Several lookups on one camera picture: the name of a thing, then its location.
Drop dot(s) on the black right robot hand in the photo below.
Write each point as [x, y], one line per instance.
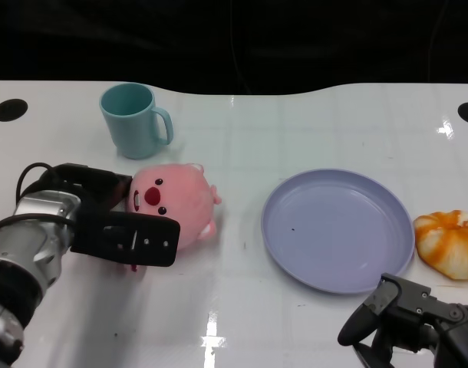
[410, 318]

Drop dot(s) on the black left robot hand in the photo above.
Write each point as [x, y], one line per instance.
[142, 239]

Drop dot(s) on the pink plush doll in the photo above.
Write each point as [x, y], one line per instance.
[180, 191]

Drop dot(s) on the purple plate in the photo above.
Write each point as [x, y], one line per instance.
[333, 230]

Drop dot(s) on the orange white bread bun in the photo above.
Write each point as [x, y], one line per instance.
[449, 245]

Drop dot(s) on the teal mug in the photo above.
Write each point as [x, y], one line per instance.
[128, 126]

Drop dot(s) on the black backdrop curtain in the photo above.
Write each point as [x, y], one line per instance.
[218, 38]

